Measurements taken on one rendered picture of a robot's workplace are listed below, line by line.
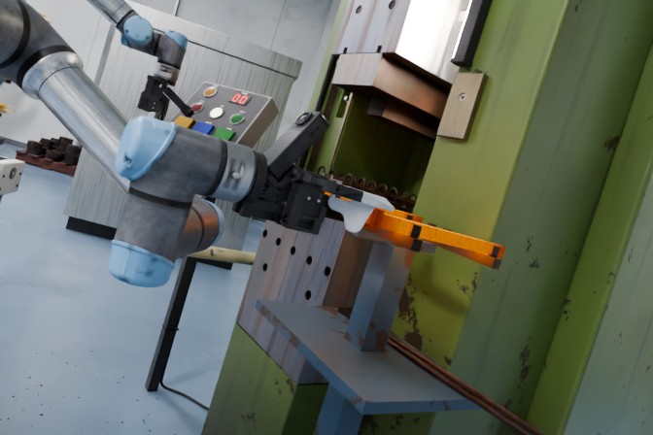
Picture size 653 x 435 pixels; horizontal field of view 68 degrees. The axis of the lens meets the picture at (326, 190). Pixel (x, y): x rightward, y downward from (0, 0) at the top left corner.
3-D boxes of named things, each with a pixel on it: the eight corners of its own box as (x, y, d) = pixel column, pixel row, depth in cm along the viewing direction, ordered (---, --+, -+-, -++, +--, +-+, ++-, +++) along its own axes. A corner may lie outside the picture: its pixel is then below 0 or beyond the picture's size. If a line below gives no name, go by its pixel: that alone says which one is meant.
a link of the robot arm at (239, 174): (213, 136, 64) (235, 143, 57) (244, 146, 66) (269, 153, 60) (197, 189, 64) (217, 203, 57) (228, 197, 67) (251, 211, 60)
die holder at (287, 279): (296, 384, 122) (349, 217, 120) (234, 320, 152) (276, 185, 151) (437, 380, 155) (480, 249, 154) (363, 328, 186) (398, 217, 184)
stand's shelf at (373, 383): (361, 415, 72) (365, 402, 72) (254, 307, 105) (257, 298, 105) (486, 409, 88) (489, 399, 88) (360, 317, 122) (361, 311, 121)
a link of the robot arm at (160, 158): (108, 176, 58) (127, 108, 58) (194, 195, 64) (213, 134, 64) (118, 188, 52) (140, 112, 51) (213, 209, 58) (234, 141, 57)
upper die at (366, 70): (372, 85, 134) (382, 52, 133) (330, 83, 150) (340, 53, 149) (463, 129, 159) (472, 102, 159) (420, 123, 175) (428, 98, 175)
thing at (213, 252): (152, 254, 152) (156, 238, 151) (147, 249, 156) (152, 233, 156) (269, 270, 178) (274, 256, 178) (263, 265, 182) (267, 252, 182)
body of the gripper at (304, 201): (297, 222, 73) (223, 206, 67) (314, 168, 73) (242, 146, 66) (323, 236, 67) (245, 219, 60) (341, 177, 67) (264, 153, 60)
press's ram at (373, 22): (417, 51, 123) (465, -103, 121) (330, 54, 153) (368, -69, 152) (507, 104, 148) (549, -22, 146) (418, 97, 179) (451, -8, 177)
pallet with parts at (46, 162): (99, 172, 702) (107, 146, 700) (76, 178, 595) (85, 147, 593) (44, 156, 686) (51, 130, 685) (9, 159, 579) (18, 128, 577)
